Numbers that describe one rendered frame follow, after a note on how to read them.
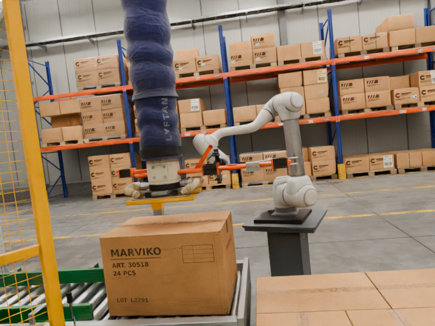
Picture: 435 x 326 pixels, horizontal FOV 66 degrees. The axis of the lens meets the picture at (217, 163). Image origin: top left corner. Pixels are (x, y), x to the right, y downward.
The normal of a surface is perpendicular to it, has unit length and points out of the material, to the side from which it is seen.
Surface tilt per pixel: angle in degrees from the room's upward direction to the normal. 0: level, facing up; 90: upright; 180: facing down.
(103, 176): 92
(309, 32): 90
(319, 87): 87
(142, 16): 82
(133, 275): 90
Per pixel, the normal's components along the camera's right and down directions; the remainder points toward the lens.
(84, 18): -0.11, 0.08
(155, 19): 0.51, -0.17
